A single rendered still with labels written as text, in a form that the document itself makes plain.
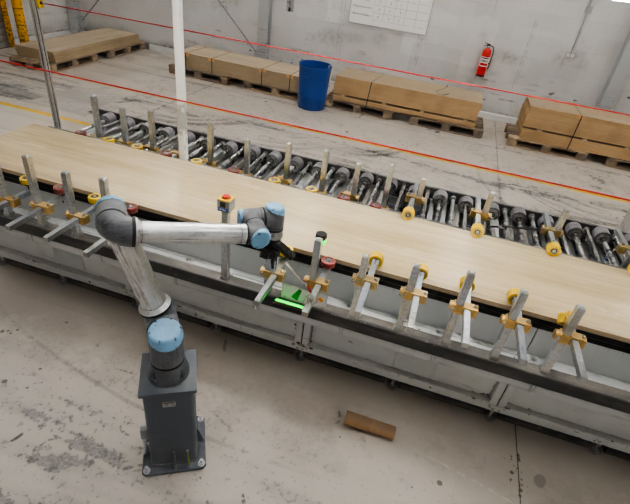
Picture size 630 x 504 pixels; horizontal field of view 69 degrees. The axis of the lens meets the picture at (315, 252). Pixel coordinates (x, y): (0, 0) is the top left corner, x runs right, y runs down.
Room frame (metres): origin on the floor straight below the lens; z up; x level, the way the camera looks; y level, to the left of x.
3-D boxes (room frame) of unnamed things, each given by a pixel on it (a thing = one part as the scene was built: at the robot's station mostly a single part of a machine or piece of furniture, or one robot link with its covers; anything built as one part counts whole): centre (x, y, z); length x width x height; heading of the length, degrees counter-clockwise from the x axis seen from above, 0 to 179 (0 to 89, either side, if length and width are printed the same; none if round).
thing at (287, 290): (1.94, 0.02, 0.75); 0.26 x 0.01 x 0.10; 78
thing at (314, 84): (7.85, 0.41, 0.36); 0.59 x 0.57 x 0.73; 167
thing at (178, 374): (1.43, 0.60, 0.65); 0.19 x 0.19 x 0.10
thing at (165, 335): (1.44, 0.61, 0.79); 0.17 x 0.15 x 0.18; 27
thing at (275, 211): (1.83, 0.21, 1.29); 0.10 x 0.09 x 0.12; 117
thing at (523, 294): (1.74, -0.99, 0.90); 0.03 x 0.03 x 0.48; 78
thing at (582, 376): (1.59, -1.25, 0.95); 0.36 x 0.03 x 0.03; 168
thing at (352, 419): (1.71, -0.47, 0.04); 0.30 x 0.08 x 0.08; 78
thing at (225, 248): (2.06, 0.49, 0.93); 0.05 x 0.04 x 0.45; 78
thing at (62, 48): (9.02, 4.87, 0.23); 2.41 x 0.77 x 0.17; 169
